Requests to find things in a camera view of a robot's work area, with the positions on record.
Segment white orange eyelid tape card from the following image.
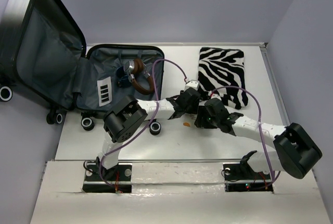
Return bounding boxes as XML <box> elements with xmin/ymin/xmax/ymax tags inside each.
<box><xmin>182</xmin><ymin>113</ymin><xmax>197</xmax><ymax>128</ymax></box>

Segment zebra print plush cloth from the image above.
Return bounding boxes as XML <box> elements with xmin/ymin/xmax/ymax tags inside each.
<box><xmin>198</xmin><ymin>47</ymin><xmax>249</xmax><ymax>110</ymax></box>

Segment brown silver headphones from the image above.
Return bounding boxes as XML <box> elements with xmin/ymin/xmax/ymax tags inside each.
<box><xmin>124</xmin><ymin>58</ymin><xmax>155</xmax><ymax>95</ymax></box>

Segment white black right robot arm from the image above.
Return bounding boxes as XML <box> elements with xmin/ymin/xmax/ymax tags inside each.
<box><xmin>195</xmin><ymin>98</ymin><xmax>323</xmax><ymax>179</ymax></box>

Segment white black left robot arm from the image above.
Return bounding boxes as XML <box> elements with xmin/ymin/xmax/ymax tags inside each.
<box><xmin>96</xmin><ymin>88</ymin><xmax>200</xmax><ymax>181</ymax></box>

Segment dark blue mug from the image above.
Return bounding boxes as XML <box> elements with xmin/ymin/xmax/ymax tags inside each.
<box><xmin>116</xmin><ymin>66</ymin><xmax>132</xmax><ymax>88</ymax></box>

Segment black hard-shell suitcase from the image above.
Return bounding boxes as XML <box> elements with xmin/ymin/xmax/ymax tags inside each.
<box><xmin>1</xmin><ymin>0</ymin><xmax>164</xmax><ymax>131</ymax></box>

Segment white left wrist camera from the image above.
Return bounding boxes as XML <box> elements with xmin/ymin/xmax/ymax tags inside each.
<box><xmin>184</xmin><ymin>80</ymin><xmax>200</xmax><ymax>91</ymax></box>

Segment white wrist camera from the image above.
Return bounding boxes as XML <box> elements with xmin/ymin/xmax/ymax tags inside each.
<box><xmin>184</xmin><ymin>80</ymin><xmax>200</xmax><ymax>91</ymax></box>
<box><xmin>210</xmin><ymin>93</ymin><xmax>221</xmax><ymax>100</ymax></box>

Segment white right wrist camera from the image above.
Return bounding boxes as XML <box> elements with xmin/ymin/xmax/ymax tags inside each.
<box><xmin>210</xmin><ymin>93</ymin><xmax>221</xmax><ymax>100</ymax></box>

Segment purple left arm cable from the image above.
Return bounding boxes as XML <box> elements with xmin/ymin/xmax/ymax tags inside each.
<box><xmin>98</xmin><ymin>58</ymin><xmax>188</xmax><ymax>191</ymax></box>

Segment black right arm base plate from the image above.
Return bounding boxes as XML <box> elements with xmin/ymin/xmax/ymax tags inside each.
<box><xmin>221</xmin><ymin>163</ymin><xmax>274</xmax><ymax>192</ymax></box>

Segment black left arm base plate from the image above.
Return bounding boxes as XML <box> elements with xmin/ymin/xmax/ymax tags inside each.
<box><xmin>82</xmin><ymin>161</ymin><xmax>132</xmax><ymax>194</ymax></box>

